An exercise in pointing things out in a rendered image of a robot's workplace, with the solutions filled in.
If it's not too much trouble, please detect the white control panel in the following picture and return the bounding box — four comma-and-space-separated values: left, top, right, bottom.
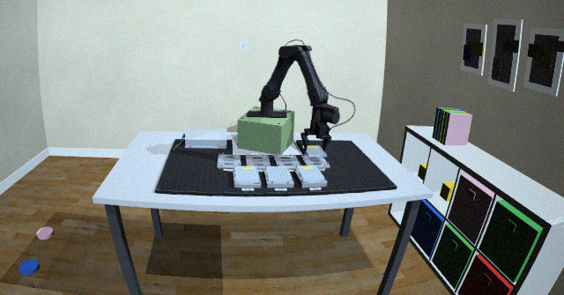
182, 129, 226, 148

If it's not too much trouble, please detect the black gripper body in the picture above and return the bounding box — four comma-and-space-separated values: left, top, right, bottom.
301, 119, 331, 139

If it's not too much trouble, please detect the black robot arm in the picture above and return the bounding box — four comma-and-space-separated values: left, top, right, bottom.
247, 45, 340, 139

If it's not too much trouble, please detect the white lid park plate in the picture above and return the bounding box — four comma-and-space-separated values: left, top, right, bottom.
273, 154, 301, 169

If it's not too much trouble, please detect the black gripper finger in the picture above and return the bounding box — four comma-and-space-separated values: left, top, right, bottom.
323, 138, 331, 151
301, 135, 308, 152

